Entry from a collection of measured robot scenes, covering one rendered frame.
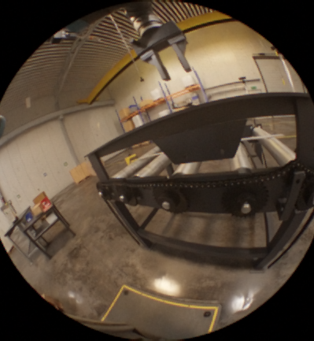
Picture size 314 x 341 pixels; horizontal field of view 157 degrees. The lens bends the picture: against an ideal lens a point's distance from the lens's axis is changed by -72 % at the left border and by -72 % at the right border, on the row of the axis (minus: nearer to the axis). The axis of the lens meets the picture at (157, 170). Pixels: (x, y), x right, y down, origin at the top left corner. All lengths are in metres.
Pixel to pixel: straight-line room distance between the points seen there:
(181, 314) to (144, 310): 0.23
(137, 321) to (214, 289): 0.62
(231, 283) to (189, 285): 0.36
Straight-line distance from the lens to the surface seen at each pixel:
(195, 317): 0.83
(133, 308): 0.94
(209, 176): 0.41
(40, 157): 10.44
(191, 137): 0.39
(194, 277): 1.17
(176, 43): 0.32
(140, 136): 0.49
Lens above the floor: 1.14
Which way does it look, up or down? 20 degrees down
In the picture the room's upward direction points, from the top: 22 degrees counter-clockwise
